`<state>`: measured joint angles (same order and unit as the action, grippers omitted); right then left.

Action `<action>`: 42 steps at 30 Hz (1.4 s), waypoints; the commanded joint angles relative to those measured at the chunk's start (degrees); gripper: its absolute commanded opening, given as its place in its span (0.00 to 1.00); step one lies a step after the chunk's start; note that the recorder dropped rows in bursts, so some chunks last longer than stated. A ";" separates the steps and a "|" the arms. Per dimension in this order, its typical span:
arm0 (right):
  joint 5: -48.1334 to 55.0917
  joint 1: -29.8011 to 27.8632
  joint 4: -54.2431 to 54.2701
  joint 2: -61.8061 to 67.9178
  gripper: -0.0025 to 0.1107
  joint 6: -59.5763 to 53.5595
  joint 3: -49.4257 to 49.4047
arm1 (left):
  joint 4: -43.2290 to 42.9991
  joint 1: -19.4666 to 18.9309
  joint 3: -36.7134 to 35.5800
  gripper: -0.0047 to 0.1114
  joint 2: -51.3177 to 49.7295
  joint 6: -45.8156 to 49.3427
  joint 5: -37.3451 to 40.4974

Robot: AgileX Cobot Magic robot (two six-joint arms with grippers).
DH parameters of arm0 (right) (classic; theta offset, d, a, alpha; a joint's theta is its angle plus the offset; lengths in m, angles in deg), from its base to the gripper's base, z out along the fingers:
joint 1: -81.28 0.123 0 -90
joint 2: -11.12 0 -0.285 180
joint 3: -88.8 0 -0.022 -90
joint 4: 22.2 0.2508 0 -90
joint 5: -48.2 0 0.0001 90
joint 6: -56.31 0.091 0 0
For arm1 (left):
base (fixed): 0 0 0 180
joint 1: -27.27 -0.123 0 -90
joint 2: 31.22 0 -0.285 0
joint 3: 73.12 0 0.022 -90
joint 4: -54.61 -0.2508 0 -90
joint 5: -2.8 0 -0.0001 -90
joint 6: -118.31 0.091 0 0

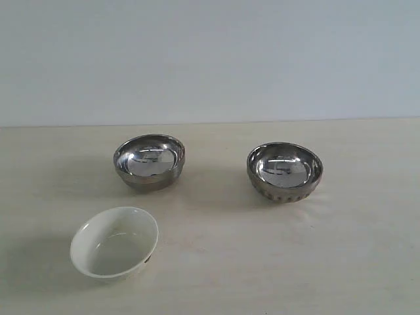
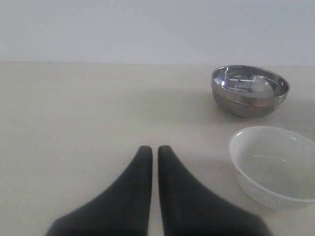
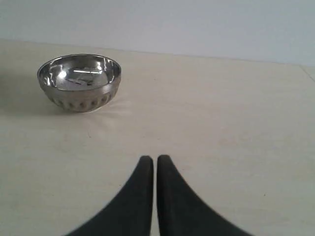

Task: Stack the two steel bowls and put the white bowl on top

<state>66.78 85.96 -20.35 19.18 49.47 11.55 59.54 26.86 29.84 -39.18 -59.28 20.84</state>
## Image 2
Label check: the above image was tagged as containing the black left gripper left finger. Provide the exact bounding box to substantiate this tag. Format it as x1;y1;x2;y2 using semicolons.
46;146;153;236

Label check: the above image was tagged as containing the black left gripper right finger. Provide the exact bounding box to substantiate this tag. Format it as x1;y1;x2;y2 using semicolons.
157;146;272;236

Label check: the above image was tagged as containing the white ceramic bowl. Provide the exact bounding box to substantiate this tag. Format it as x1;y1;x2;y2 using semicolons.
228;126;315;210

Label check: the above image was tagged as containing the steel bowl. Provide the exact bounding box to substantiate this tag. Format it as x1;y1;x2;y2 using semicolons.
212;89;288;118
211;65;290;107

